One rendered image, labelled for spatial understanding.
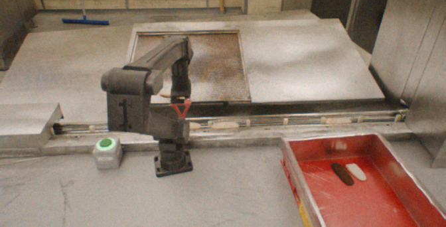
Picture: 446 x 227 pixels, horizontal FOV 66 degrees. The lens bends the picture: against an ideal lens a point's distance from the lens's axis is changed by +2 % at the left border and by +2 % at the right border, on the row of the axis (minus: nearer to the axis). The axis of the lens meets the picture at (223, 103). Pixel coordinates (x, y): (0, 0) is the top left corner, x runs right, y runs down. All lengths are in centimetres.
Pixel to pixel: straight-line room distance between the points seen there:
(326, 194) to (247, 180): 24
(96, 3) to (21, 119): 388
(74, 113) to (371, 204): 112
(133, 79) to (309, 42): 113
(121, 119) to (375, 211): 74
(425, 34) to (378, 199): 55
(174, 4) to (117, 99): 426
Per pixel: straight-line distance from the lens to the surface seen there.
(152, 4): 495
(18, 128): 130
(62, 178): 120
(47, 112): 133
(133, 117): 70
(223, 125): 122
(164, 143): 105
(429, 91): 128
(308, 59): 156
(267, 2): 467
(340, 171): 115
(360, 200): 110
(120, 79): 69
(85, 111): 146
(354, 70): 156
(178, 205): 102
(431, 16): 129
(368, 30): 316
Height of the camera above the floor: 161
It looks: 34 degrees down
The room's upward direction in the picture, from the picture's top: straight up
